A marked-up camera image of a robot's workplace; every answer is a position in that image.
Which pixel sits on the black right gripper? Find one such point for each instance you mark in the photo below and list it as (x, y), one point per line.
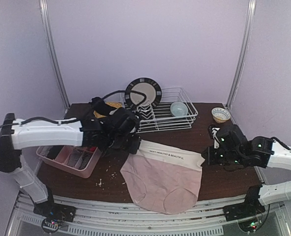
(210, 156)

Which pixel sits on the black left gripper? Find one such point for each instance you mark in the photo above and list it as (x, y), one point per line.
(131, 146)

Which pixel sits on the pink white underwear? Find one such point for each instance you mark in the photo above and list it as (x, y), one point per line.
(163, 178)

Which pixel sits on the grey white striped underwear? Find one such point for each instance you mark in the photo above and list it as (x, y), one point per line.
(74, 157)

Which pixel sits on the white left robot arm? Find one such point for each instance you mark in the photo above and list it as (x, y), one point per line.
(18, 134)

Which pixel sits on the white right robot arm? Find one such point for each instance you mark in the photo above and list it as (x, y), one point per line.
(272, 156)

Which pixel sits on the striped rolled underwear in box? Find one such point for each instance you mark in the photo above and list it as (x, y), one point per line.
(85, 160)

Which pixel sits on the patterned ceramic bowl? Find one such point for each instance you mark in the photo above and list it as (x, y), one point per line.
(220, 115)

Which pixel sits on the yellow plate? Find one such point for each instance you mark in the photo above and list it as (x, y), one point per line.
(112, 104)

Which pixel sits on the black rimmed beige plate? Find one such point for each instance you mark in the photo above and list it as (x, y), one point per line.
(142, 92)

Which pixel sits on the black sock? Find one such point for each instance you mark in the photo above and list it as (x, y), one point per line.
(99, 105)

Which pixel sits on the light blue bowl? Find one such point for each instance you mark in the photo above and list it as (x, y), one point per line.
(178, 109)

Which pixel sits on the pink plastic organizer box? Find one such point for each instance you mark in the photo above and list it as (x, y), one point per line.
(78, 161)

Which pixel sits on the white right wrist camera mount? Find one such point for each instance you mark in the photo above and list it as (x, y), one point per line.
(212, 130)

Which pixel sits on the white wire dish rack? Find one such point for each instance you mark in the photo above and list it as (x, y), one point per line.
(159, 118)

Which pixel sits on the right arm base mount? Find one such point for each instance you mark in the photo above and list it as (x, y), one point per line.
(249, 217)

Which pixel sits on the aluminium front rail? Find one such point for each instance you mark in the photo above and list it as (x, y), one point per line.
(95, 218)

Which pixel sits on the right aluminium frame post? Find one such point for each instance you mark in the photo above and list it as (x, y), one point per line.
(243, 52)

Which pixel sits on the aluminium frame post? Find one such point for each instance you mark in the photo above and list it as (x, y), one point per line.
(243, 52)
(52, 51)

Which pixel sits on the left aluminium frame post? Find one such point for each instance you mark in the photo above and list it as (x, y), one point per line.
(52, 51)

